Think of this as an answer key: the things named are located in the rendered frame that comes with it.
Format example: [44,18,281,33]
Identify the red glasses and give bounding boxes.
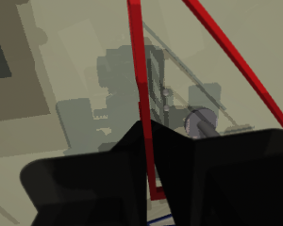
[126,0,283,201]

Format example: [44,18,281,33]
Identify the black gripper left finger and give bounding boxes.
[19,121,147,226]

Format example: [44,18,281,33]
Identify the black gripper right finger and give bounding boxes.
[151,120,283,226]

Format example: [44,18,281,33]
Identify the grey post on round base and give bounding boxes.
[185,107,221,139]

